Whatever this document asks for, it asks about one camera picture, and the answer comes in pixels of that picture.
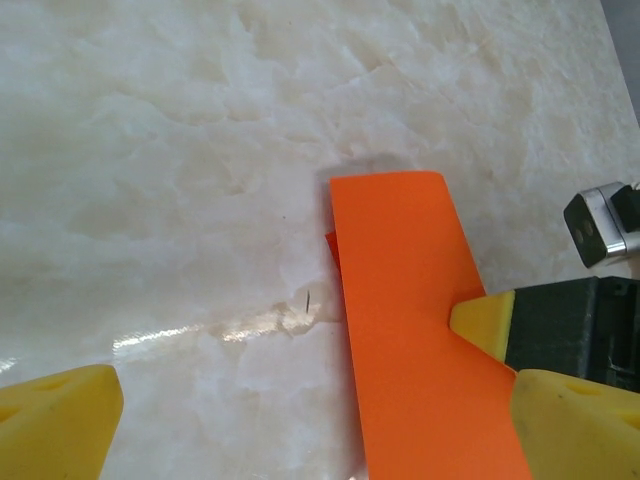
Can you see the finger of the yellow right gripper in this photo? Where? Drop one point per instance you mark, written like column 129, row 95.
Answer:
column 500, row 325

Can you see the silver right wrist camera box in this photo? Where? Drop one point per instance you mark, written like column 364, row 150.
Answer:
column 600, row 225

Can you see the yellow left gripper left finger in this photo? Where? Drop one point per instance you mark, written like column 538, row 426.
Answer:
column 55, row 425

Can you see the orange paper sheet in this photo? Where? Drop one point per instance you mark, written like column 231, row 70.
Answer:
column 410, row 300

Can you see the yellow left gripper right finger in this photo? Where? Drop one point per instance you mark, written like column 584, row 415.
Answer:
column 580, row 435

